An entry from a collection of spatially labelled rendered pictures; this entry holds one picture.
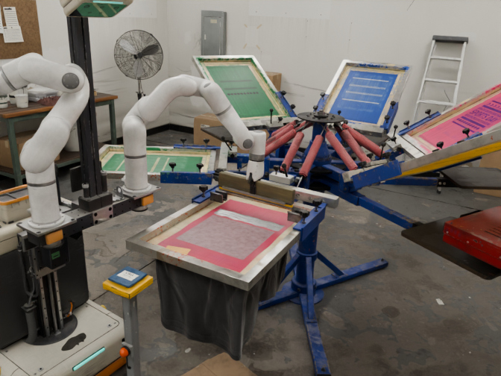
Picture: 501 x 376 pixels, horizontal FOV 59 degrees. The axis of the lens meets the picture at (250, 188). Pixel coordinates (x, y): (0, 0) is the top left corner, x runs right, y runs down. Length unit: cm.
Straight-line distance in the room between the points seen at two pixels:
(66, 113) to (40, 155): 17
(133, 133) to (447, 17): 466
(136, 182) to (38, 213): 45
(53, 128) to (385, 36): 501
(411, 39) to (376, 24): 46
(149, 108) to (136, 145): 17
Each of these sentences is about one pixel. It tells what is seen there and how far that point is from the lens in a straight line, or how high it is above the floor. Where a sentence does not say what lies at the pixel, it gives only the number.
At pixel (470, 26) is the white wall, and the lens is 596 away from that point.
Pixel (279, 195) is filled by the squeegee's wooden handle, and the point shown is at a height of 110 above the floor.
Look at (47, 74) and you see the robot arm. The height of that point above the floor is 168.
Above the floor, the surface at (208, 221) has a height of 96.
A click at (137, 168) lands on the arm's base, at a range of 198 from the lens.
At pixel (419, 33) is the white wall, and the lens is 602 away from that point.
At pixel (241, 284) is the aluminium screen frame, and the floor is 97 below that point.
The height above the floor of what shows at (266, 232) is 96.
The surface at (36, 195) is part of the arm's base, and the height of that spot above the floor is 126.
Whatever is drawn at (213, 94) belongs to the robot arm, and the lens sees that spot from 195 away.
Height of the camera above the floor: 188
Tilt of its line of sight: 21 degrees down
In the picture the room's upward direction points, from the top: 3 degrees clockwise
